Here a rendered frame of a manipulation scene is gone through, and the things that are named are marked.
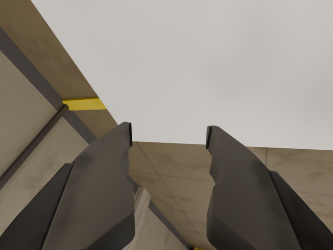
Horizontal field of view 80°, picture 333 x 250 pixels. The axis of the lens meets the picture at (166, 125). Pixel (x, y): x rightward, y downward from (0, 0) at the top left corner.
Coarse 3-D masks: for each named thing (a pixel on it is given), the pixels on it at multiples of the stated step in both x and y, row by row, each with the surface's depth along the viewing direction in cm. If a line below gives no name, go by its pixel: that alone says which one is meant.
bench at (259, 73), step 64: (64, 0) 36; (128, 0) 33; (192, 0) 30; (256, 0) 28; (320, 0) 26; (128, 64) 43; (192, 64) 38; (256, 64) 35; (320, 64) 32; (192, 128) 53; (256, 128) 46; (320, 128) 41
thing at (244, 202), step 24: (216, 144) 11; (240, 144) 11; (216, 168) 10; (240, 168) 9; (264, 168) 9; (216, 192) 8; (240, 192) 8; (264, 192) 8; (216, 216) 7; (240, 216) 7; (264, 216) 7; (216, 240) 7; (240, 240) 6; (264, 240) 6; (288, 240) 6
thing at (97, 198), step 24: (96, 144) 10; (120, 144) 10; (72, 168) 8; (96, 168) 9; (120, 168) 9; (72, 192) 7; (96, 192) 7; (120, 192) 8; (72, 216) 7; (96, 216) 7; (120, 216) 7; (48, 240) 6; (72, 240) 6; (96, 240) 6; (120, 240) 7
